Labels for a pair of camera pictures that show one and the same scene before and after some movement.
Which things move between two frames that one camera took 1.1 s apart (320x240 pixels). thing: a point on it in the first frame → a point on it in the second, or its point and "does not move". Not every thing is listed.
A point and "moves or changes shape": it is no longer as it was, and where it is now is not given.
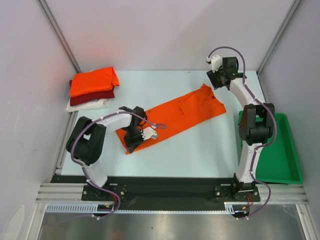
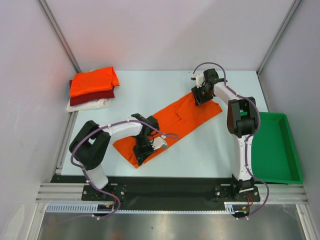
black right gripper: [215, 78] → [200, 95]
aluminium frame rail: [72, 193] does not move
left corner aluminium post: [55, 28] does not move
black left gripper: [131, 145] → [141, 156]
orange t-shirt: [201, 105] moves or changes shape
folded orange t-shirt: [93, 81] does not move
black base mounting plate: [174, 192] does not move
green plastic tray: [278, 163] does not move
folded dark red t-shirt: [90, 97] does not move
